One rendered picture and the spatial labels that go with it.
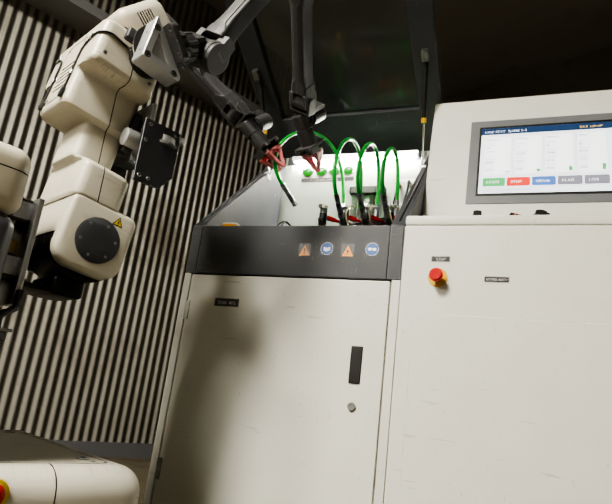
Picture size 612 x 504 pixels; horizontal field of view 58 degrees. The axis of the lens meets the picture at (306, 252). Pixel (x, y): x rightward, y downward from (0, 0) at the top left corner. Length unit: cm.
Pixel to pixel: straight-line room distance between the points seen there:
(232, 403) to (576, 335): 93
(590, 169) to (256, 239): 105
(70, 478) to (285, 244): 90
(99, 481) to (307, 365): 68
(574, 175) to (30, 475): 162
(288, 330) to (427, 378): 41
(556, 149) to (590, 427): 90
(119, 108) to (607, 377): 131
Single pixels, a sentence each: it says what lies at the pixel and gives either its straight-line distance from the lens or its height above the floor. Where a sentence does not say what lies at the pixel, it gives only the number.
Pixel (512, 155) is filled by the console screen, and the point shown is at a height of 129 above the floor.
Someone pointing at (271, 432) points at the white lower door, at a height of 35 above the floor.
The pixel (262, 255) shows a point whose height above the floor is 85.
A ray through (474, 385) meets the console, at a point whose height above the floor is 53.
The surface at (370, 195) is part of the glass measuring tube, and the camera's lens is 221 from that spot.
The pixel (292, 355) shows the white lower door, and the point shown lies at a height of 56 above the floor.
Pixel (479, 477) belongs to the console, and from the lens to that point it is 147.
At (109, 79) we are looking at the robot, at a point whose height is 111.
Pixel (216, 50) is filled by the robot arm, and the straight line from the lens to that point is 143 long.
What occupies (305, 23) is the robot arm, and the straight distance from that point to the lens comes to 172.
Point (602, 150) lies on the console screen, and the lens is 197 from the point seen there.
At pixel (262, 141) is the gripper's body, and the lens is 193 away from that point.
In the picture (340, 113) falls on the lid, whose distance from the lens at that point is 230.
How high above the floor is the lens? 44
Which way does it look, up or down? 15 degrees up
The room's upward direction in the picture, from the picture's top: 7 degrees clockwise
